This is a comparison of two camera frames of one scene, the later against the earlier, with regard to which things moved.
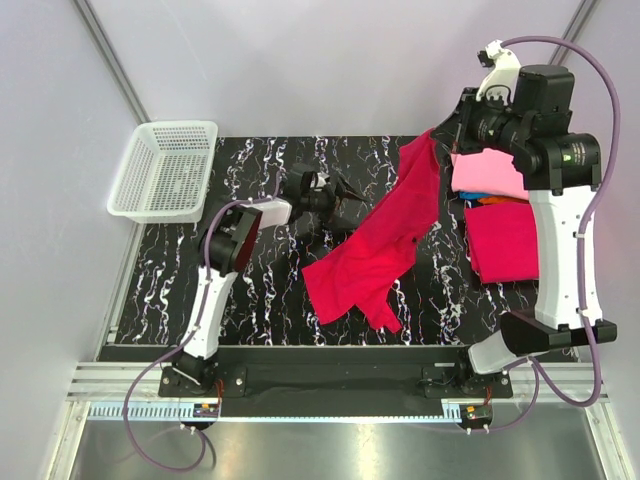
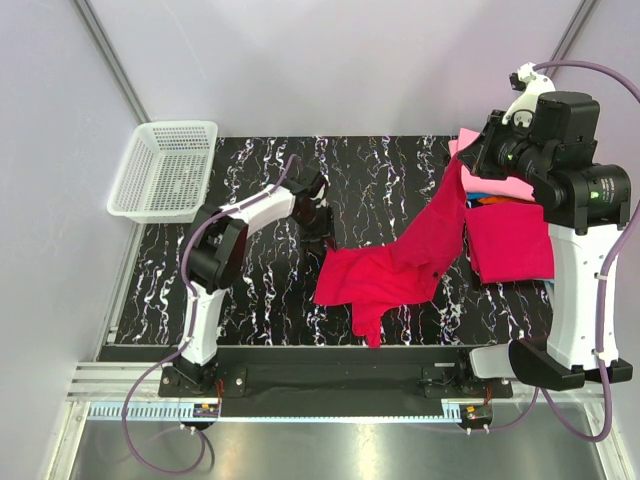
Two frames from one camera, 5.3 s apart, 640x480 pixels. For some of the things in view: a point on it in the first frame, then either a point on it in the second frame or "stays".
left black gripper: (341, 191) to (325, 231)
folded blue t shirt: (469, 195) stays
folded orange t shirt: (493, 200) stays
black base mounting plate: (335, 382) stays
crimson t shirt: (357, 278) to (369, 279)
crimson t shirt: (502, 242) stays
